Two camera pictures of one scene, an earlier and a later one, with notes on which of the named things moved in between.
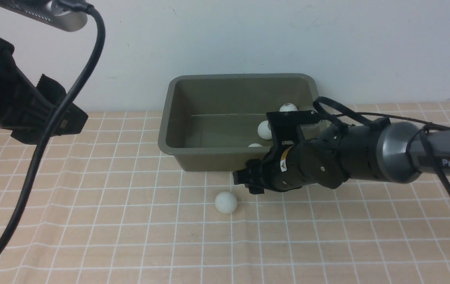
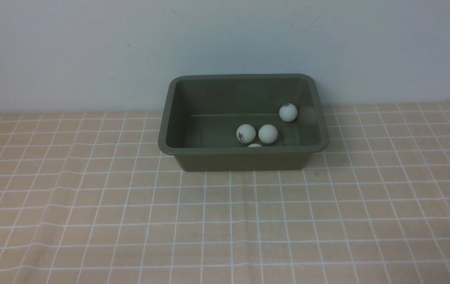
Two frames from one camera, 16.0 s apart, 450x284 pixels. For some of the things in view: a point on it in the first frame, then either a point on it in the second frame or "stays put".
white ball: (226, 202) to (245, 133)
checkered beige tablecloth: (110, 211) stays put
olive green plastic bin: (208, 121) stays put
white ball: (288, 107) stays put
